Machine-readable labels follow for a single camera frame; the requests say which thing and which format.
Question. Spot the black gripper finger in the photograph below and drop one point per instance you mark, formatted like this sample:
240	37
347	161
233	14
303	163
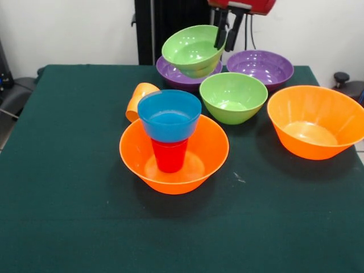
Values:
233	32
220	29

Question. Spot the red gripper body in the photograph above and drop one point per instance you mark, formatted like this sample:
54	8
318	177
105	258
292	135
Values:
256	5

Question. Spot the small green plastic bowl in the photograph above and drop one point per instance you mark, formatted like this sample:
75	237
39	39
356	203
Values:
190	48

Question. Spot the medium green plastic bowl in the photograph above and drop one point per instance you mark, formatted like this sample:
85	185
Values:
233	94

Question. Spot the purple plastic bowl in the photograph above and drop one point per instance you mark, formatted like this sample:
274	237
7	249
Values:
260	68
170	76

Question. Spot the orange plastic cup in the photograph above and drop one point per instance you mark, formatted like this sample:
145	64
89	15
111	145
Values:
136	99

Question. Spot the large orange plastic bowl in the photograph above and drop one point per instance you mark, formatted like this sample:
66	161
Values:
210	145
315	111

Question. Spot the red plastic cup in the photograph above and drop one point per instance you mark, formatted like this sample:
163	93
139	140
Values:
170	157

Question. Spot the black round knob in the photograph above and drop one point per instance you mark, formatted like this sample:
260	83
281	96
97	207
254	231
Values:
341	77

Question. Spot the dark brown rounded base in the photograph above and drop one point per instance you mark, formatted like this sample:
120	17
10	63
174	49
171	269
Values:
354	89

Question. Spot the dark green tablecloth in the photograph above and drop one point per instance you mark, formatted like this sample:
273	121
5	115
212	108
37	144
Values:
182	227

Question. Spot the black device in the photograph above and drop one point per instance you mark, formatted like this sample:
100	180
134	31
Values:
5	71

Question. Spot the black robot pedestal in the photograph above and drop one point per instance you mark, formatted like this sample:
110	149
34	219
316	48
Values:
176	17

